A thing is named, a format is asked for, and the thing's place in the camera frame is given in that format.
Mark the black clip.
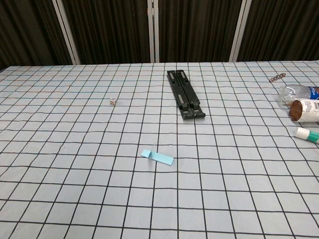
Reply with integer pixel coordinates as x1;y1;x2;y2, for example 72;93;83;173
166;69;206;121

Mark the dark fabric screen panel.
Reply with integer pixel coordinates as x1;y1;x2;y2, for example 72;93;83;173
59;0;152;65
0;0;74;70
158;0;247;63
236;0;319;62

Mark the blue checked tablecloth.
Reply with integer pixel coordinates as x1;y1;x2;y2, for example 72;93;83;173
0;59;319;239

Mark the small metal screw piece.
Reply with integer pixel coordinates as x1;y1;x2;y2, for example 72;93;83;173
269;73;286;82

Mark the clear Pepsi bottle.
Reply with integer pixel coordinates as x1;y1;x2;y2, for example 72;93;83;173
277;84;319;108

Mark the white green glue stick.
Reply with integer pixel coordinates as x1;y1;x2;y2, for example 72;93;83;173
294;126;319;144

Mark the white bottle yellow cap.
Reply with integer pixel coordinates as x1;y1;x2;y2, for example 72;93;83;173
288;98;319;123

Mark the white screen frame post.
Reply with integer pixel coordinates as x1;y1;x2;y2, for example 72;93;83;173
53;0;81;65
229;0;252;62
147;0;160;63

